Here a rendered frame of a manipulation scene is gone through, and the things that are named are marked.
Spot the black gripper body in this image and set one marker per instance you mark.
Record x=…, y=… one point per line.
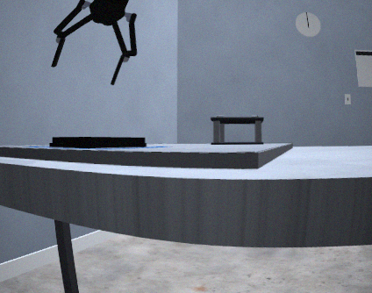
x=117, y=6

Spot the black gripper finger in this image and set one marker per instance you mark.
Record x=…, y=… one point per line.
x=130, y=17
x=62, y=35

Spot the black well plate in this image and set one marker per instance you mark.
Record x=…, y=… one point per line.
x=97, y=142

